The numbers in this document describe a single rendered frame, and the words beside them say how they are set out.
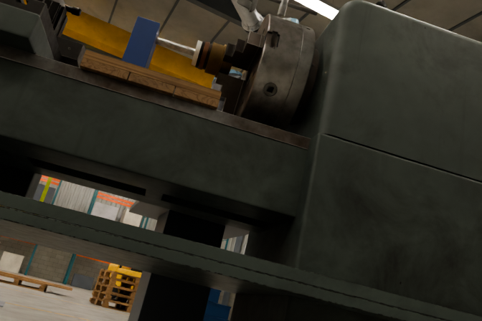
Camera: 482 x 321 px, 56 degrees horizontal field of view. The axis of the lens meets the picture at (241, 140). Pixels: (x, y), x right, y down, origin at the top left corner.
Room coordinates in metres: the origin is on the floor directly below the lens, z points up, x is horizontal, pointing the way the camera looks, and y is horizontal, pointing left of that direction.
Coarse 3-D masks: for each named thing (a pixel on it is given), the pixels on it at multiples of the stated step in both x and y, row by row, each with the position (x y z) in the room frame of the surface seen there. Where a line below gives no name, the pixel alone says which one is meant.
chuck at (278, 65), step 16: (272, 16) 0.96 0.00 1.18; (272, 32) 0.93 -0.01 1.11; (288, 32) 0.94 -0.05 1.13; (272, 48) 0.93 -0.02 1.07; (288, 48) 0.94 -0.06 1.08; (256, 64) 0.98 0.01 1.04; (272, 64) 0.94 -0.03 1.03; (288, 64) 0.94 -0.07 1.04; (256, 80) 0.96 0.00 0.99; (272, 80) 0.96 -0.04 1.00; (288, 80) 0.96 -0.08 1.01; (256, 96) 0.99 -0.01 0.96; (272, 96) 0.98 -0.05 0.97; (240, 112) 1.05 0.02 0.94; (256, 112) 1.03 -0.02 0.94; (272, 112) 1.02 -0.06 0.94
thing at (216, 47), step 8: (208, 48) 1.03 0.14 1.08; (216, 48) 1.03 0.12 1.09; (224, 48) 1.03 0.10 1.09; (200, 56) 1.03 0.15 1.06; (208, 56) 1.04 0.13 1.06; (216, 56) 1.03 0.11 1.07; (200, 64) 1.05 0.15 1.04; (208, 64) 1.04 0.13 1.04; (216, 64) 1.04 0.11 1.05; (224, 64) 1.05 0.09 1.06; (208, 72) 1.08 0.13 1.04; (216, 72) 1.06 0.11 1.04; (224, 72) 1.07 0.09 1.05
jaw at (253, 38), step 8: (240, 40) 0.99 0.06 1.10; (248, 40) 0.94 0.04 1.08; (256, 40) 0.95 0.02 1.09; (264, 40) 0.96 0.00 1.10; (272, 40) 0.94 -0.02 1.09; (232, 48) 1.01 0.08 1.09; (240, 48) 0.99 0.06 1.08; (248, 48) 0.96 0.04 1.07; (256, 48) 0.96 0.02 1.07; (224, 56) 1.02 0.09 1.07; (232, 56) 1.01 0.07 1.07; (240, 56) 1.00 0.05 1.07; (248, 56) 0.99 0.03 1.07; (256, 56) 0.99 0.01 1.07; (240, 64) 1.04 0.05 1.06; (248, 64) 1.03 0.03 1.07
